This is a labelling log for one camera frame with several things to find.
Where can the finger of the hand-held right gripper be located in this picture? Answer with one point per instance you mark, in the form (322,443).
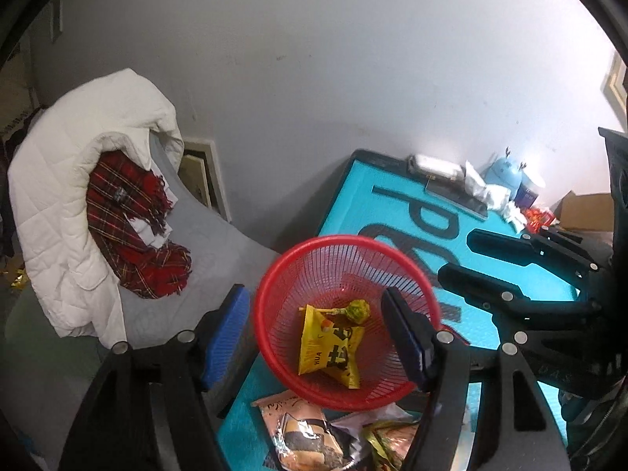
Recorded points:
(500,245)
(471,284)

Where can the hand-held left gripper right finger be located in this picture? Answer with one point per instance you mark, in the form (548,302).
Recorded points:
(405,336)

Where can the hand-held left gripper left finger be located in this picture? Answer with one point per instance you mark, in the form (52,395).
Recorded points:
(225,333)

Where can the green lollipop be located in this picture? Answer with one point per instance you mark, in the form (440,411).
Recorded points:
(355,310)

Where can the yellow snack packet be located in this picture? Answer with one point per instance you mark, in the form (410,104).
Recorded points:
(319,348)

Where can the red plastic mesh basket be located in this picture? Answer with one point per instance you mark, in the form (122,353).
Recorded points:
(294,279)

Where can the green red snack packet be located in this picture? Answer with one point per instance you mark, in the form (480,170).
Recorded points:
(392,444)

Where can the dark silver snack packet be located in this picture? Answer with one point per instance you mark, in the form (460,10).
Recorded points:
(351,439)

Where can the orange biscuit packet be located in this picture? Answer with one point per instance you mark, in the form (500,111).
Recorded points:
(299,431)

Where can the red crinkled snack packet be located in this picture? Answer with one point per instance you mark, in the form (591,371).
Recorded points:
(537,218)

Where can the crumpled white tissue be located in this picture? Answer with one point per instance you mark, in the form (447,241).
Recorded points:
(493,196)

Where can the white jar dark label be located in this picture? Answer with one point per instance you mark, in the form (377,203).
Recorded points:
(527,194)

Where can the dark smartphone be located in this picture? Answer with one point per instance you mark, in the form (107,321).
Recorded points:
(456,197)

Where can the blue antlered figurine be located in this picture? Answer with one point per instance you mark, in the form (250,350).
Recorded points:
(505,171)

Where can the grey chair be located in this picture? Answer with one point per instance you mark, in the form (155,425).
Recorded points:
(211,250)

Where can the cardboard box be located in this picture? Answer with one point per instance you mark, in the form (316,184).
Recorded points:
(584,211)

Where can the white plastic case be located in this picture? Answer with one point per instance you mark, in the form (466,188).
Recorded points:
(434,164)

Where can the teal printed mat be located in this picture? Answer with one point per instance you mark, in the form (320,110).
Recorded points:
(353,196)

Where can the framed picture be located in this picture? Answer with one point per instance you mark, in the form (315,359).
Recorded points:
(198,179)

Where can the red plaid scarf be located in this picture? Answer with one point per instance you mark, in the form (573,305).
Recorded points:
(117,216)

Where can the green cushion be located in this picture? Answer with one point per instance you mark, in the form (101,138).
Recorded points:
(29,324)

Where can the gold foil packet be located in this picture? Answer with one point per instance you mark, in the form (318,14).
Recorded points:
(15,279)

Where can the white quilted jacket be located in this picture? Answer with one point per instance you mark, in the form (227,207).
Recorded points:
(59,181)

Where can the cream board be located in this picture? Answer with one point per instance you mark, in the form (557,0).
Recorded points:
(14,88)

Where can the wall intercom panel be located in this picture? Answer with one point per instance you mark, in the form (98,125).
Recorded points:
(617,86)

